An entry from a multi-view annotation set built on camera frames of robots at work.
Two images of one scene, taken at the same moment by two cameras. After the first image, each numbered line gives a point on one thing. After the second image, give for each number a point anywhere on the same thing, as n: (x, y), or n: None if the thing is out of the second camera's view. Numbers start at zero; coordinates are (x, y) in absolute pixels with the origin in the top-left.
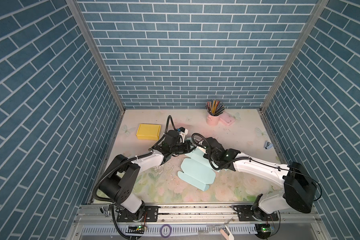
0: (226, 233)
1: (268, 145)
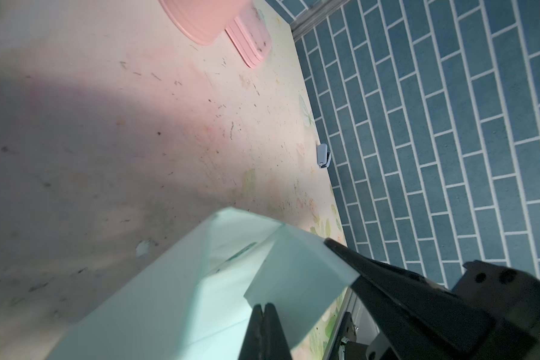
0: None
1: (324, 157)
